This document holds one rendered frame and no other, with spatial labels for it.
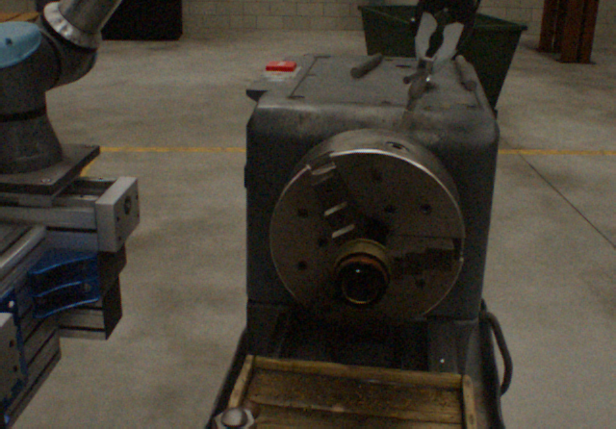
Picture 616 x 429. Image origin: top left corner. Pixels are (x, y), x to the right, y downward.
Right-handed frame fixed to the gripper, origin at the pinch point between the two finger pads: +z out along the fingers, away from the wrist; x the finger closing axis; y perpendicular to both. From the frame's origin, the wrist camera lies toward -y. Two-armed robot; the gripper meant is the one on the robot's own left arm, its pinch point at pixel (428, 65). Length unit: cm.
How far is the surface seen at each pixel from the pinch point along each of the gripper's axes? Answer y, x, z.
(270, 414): -29, 1, 51
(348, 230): -16.5, 0.6, 23.8
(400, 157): -7.6, -1.8, 13.2
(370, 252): -19.0, -3.9, 24.6
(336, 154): -9.9, 7.5, 15.8
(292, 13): 911, 377, 151
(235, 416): -67, -6, 21
